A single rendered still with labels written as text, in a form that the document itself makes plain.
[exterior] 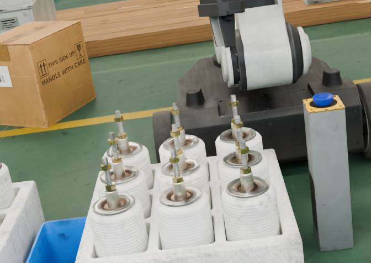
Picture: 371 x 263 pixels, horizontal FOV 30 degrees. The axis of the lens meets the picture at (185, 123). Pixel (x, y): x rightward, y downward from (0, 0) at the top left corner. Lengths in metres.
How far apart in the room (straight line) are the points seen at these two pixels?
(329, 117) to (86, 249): 0.52
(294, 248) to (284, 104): 0.62
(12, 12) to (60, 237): 1.91
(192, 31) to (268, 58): 1.64
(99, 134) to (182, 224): 1.11
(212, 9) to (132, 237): 0.44
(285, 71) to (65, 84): 1.11
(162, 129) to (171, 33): 1.48
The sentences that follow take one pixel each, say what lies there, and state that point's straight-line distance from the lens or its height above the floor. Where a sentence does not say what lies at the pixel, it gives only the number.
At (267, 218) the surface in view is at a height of 0.21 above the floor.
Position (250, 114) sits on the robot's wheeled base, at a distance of 1.71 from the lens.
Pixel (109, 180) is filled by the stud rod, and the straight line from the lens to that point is 1.20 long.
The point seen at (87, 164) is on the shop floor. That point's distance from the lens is 2.05.
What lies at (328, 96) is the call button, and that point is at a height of 0.33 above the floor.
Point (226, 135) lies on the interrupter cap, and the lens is 1.42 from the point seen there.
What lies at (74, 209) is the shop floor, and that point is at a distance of 1.81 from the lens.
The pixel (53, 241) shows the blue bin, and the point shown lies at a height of 0.07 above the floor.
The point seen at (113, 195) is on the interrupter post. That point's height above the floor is 0.27.
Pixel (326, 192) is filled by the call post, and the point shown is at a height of 0.14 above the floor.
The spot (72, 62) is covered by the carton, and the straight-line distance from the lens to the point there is 2.50.
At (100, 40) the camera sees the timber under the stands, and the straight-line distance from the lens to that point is 3.18.
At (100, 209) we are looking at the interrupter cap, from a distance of 1.21.
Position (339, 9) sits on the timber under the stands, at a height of 0.06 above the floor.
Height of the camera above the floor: 0.80
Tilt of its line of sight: 21 degrees down
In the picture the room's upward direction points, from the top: 9 degrees counter-clockwise
